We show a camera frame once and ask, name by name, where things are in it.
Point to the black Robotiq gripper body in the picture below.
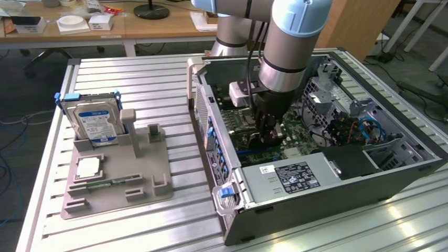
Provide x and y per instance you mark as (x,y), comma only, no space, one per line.
(276,102)

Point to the green graphics card with fan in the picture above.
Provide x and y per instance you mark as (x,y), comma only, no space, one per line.
(258,141)

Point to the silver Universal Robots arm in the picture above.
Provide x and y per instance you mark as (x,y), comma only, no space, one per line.
(290,39)

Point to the CPU socket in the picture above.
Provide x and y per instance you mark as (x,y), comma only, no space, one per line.
(244,118)

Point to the green motherboard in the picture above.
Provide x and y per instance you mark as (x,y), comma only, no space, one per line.
(297,131)

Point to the blue expansion slot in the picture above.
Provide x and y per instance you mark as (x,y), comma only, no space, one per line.
(244,152)

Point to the perforated metal disk bay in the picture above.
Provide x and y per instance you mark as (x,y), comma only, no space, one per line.
(321,99)

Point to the grey power supply unit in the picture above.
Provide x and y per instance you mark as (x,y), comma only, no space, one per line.
(300,181)

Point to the blue case release latch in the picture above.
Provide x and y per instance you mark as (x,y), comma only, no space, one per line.
(224,191)

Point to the black power adapter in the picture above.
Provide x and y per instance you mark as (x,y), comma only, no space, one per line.
(386,57)

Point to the white paper stack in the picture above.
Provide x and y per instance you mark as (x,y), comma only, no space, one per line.
(202,25)

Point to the wooden cabinet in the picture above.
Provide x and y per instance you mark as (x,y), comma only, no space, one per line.
(364,26)

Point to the open black PC case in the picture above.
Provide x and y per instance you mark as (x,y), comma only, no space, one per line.
(349,210)

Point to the silver sheet metal disk bay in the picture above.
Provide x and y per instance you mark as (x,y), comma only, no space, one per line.
(402,152)

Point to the black chair base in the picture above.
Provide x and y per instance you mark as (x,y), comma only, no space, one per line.
(420,90)
(38,59)

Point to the grey printed parts rack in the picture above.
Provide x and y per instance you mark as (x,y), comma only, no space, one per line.
(118,162)

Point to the wooden desk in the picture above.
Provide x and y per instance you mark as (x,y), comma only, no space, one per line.
(140,29)

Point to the hard disk in blue caddy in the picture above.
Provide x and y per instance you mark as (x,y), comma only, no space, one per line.
(94,123)

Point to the black round lamp base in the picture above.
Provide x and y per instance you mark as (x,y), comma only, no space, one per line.
(152,11)

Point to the green RAM stick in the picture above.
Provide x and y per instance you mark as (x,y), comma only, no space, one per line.
(104,182)

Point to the silver CPU chip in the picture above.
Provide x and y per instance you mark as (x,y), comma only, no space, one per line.
(86,168)

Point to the red packet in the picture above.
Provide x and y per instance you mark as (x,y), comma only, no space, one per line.
(113,11)

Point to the small white cardboard box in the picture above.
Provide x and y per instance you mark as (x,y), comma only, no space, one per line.
(101,23)

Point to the grey cup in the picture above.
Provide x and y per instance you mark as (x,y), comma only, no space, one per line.
(50,3)

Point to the white box with black top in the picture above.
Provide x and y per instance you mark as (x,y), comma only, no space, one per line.
(28,27)

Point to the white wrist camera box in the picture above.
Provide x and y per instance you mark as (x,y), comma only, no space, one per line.
(238,95)

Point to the white table frame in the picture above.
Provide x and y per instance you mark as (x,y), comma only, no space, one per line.
(401,31)

